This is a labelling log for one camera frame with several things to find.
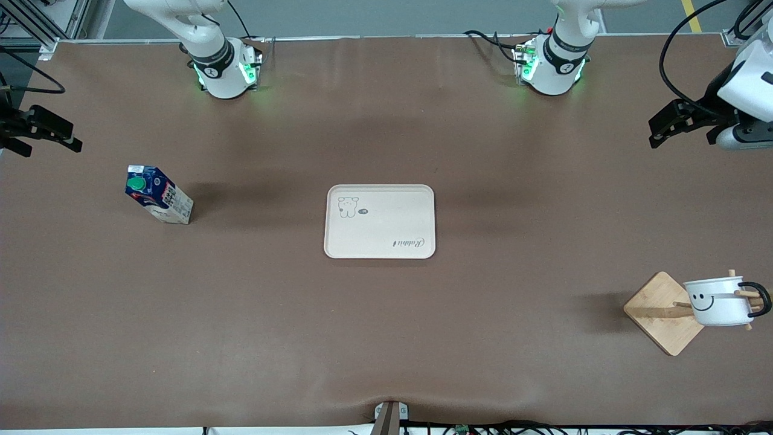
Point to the beige plastic tray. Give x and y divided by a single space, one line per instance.
380 223

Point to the blue white milk carton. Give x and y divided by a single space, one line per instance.
160 196

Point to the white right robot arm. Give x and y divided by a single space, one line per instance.
211 54

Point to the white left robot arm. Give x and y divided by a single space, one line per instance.
558 63

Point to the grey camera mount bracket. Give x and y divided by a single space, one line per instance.
388 418

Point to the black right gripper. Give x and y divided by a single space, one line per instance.
7 125

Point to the wooden cup rack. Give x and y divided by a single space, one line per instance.
658 311

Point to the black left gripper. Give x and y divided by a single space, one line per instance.
708 106

